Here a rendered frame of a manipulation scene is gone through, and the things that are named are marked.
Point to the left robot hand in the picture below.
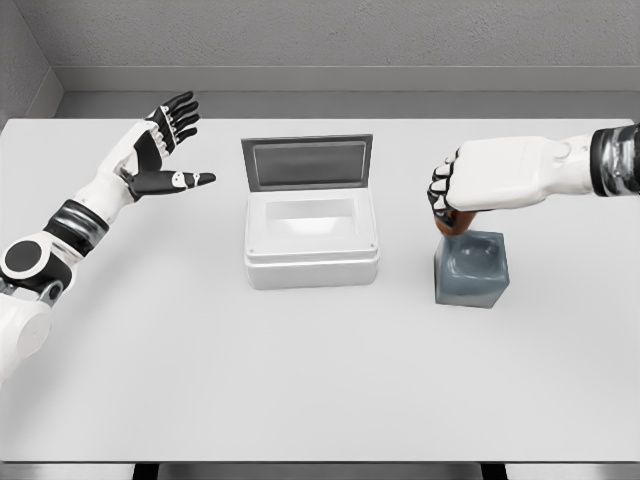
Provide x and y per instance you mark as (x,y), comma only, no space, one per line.
(146,150)

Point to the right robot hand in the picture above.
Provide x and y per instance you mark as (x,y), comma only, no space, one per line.
(495,175)

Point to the brown object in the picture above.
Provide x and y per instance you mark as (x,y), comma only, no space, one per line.
(455,222)

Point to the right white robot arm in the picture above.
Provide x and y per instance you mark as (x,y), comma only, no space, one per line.
(597,162)

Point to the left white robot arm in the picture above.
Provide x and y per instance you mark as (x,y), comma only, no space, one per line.
(55,240)

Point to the grey square holder block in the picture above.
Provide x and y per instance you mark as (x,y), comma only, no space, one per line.
(472,269)

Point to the white box with open lid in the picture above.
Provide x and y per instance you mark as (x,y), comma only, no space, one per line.
(309,220)

